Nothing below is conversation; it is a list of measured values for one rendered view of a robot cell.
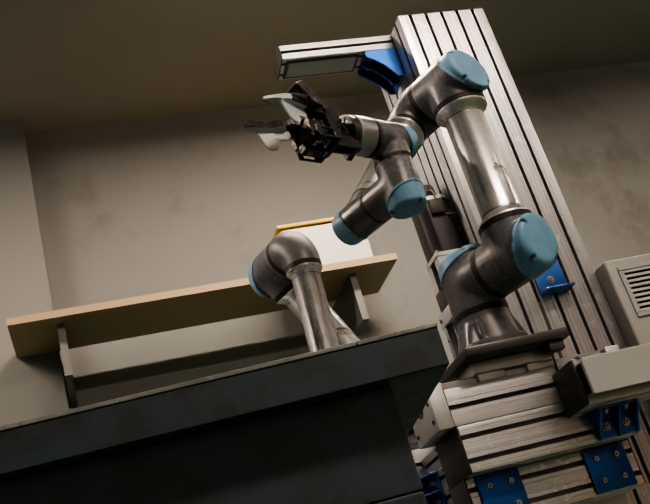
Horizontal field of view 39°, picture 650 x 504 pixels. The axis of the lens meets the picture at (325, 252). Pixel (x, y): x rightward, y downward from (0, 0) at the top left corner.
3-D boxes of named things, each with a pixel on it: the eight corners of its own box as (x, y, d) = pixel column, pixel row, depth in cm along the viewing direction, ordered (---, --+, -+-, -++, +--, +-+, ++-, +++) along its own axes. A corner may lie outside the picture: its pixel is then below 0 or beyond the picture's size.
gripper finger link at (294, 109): (284, 107, 155) (317, 125, 162) (272, 82, 158) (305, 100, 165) (270, 119, 156) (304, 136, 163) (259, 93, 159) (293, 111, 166)
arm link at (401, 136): (427, 153, 179) (413, 117, 182) (385, 146, 172) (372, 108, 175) (401, 175, 184) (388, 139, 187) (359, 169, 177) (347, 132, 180)
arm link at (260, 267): (400, 405, 239) (259, 248, 241) (369, 425, 250) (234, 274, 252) (422, 379, 247) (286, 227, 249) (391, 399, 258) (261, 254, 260)
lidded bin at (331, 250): (361, 288, 433) (347, 246, 442) (377, 257, 404) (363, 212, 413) (278, 303, 422) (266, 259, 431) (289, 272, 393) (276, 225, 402)
